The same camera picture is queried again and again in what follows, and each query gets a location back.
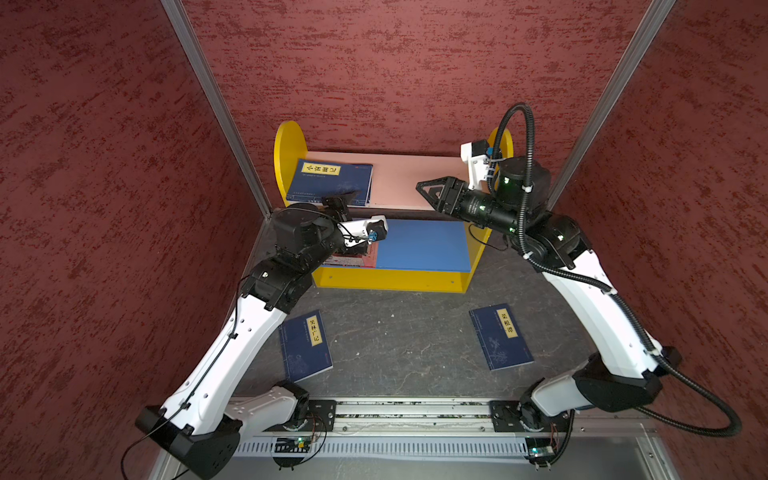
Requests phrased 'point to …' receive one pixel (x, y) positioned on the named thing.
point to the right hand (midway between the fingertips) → (421, 196)
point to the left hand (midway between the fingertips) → (354, 210)
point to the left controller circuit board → (292, 445)
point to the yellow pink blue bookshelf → (425, 249)
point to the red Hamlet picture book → (367, 260)
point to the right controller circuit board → (539, 448)
